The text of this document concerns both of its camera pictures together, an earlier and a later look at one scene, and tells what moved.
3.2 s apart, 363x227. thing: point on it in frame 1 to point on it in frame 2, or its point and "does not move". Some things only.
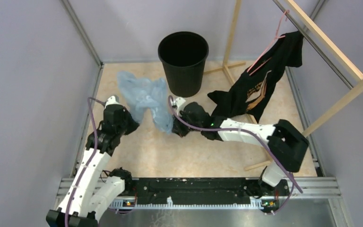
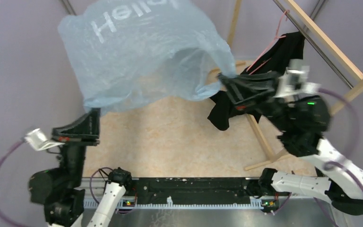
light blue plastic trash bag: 141,94 to 126,50
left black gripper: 133,124 to 84,129
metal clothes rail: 329,62 does not move
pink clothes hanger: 270,45 does not move
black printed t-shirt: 258,81 does not move
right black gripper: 177,127 to 240,88
